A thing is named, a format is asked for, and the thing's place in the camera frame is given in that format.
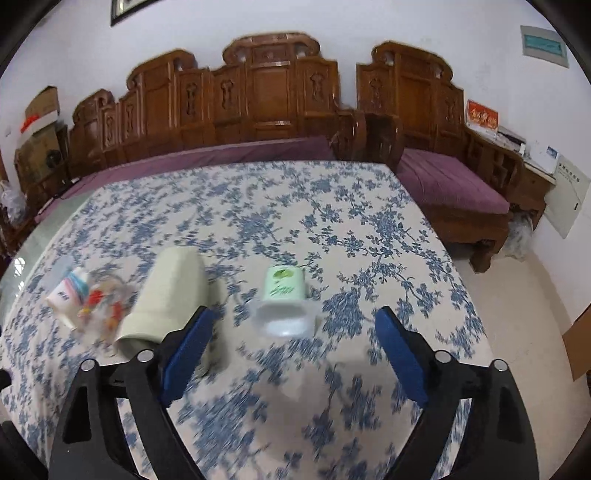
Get wooden side table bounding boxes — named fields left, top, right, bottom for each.
left=507, top=160, right=555, bottom=229

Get framed floral painting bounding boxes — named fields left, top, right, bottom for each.
left=110, top=0, right=158, bottom=27

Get red gift box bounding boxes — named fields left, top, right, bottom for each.
left=467, top=99, right=500, bottom=132

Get white wall panel box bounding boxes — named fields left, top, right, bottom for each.
left=545, top=160, right=590, bottom=239

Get blue floral tablecloth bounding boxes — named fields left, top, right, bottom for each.
left=1, top=161, right=493, bottom=479

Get grey wall electrical panel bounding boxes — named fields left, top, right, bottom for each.
left=520, top=25, right=569, bottom=68

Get floral printed glass cup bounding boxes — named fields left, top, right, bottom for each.
left=74, top=273, right=133, bottom=345

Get carved wooden sofa bench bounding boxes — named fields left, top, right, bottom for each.
left=69, top=32, right=367, bottom=177

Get purple sofa cushion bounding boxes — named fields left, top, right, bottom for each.
left=35, top=137, right=337, bottom=223

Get stacked cardboard boxes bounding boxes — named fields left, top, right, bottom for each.
left=14, top=86, right=68, bottom=192

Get purple armchair cushion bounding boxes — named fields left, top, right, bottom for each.
left=396, top=148, right=510, bottom=215

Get white paper cup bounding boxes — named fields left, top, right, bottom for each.
left=46, top=267, right=92, bottom=330

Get carved wooden armchair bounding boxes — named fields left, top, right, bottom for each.
left=356, top=41, right=519, bottom=273

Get cream steel-lined tumbler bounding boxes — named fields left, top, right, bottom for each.
left=115, top=246, right=209, bottom=359

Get green labelled plastic cup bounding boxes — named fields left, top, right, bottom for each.
left=252, top=265, right=318, bottom=339

